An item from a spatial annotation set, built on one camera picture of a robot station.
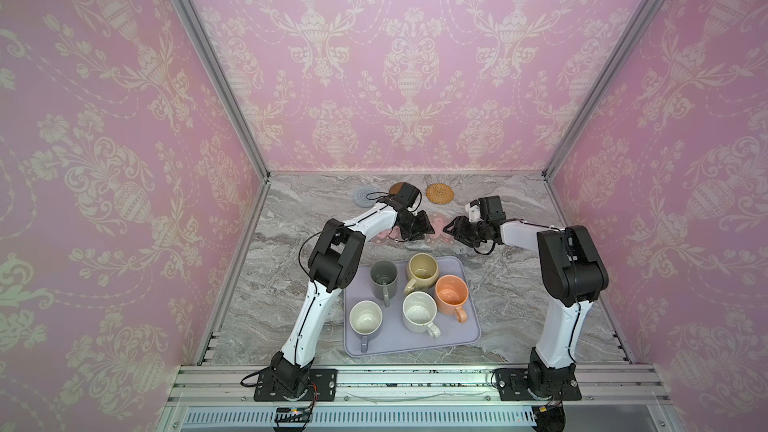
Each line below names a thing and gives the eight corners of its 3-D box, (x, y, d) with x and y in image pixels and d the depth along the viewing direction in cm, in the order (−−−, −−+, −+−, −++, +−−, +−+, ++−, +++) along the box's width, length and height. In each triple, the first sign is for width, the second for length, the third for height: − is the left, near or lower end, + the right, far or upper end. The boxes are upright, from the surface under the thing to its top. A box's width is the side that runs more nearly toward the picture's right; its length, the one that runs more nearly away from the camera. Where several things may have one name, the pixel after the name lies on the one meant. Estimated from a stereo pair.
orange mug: (430, 322, 85) (434, 310, 78) (434, 285, 93) (438, 271, 85) (461, 328, 84) (467, 317, 77) (462, 290, 91) (468, 277, 84)
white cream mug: (403, 342, 82) (404, 333, 75) (402, 302, 89) (402, 291, 82) (436, 342, 82) (440, 333, 75) (433, 302, 89) (436, 291, 82)
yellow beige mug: (404, 299, 90) (405, 286, 83) (403, 266, 97) (404, 252, 90) (436, 299, 90) (440, 286, 83) (433, 266, 97) (436, 252, 90)
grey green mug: (371, 312, 88) (369, 298, 79) (372, 277, 95) (370, 260, 86) (398, 312, 88) (398, 298, 79) (397, 277, 95) (398, 260, 86)
